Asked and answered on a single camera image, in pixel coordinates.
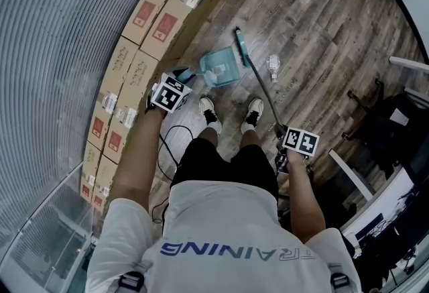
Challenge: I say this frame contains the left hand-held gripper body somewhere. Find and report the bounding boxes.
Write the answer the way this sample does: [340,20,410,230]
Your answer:
[144,67,194,115]

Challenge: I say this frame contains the white metal beam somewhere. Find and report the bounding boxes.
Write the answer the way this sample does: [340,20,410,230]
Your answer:
[328,149,375,202]
[388,56,429,73]

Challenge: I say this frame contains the person's right white shoe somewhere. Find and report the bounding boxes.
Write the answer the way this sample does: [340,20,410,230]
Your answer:
[240,97,264,135]

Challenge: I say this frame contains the person's right forearm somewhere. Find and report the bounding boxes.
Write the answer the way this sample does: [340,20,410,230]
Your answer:
[286,152,328,244]

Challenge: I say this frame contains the person's left leg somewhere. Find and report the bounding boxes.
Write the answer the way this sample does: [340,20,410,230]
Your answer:
[197,125,221,145]

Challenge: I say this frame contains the teal plastic dustpan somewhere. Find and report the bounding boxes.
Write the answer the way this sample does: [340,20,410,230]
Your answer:
[174,46,241,89]

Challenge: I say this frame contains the white desk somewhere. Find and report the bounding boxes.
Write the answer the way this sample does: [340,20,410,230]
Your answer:
[340,166,429,252]

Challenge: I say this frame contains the black strap buckle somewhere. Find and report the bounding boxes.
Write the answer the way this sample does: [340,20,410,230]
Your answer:
[330,271,351,291]
[117,271,145,293]

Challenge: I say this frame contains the row of cardboard boxes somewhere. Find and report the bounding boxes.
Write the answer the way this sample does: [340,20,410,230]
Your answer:
[78,0,241,215]

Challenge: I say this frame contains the person's right leg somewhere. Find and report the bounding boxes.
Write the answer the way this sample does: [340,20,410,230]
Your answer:
[238,129,263,149]

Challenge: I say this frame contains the person's left forearm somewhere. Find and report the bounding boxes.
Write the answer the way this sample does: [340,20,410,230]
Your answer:
[112,107,168,212]

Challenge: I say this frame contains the person's black shorts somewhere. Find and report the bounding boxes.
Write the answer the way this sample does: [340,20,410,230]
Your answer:
[170,137,280,200]

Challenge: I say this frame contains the person's white shoe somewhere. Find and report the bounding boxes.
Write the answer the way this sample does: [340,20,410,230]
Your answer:
[198,96,223,135]
[240,97,264,135]

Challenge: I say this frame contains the black equipment stand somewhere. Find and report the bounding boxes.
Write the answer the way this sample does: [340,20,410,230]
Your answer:
[360,214,429,288]

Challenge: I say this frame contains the black cable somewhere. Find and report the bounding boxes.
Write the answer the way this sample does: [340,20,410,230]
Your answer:
[151,124,195,225]

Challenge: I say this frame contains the person's leg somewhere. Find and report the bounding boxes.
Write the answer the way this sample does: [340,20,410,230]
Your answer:
[197,125,221,145]
[238,129,263,149]

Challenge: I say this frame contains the teal broom with grey handle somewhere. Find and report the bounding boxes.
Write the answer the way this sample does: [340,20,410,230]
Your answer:
[233,25,288,133]

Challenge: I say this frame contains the black office chair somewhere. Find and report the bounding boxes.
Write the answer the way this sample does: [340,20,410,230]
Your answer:
[341,78,429,182]

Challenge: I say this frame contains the glass railing panel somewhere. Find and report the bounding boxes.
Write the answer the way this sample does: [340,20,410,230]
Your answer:
[0,160,103,293]

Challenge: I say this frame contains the person's left white shoe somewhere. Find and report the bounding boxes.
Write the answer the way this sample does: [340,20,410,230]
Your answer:
[198,96,223,135]

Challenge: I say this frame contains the person's white T-shirt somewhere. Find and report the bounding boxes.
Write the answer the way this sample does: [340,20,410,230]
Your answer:
[85,180,363,293]

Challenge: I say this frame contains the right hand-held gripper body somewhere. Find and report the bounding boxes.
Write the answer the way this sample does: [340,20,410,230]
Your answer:
[273,123,321,176]

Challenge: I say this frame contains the clear plastic bottle trash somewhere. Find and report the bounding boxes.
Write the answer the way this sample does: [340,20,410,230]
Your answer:
[265,53,282,84]

